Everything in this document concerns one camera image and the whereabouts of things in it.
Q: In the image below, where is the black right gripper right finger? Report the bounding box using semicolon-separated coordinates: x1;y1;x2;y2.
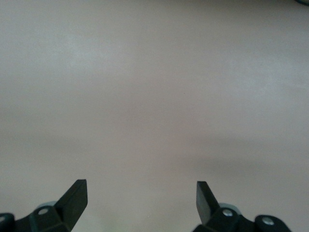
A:
193;181;260;232

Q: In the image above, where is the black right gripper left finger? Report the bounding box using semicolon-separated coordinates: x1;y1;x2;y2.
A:
14;179;88;232

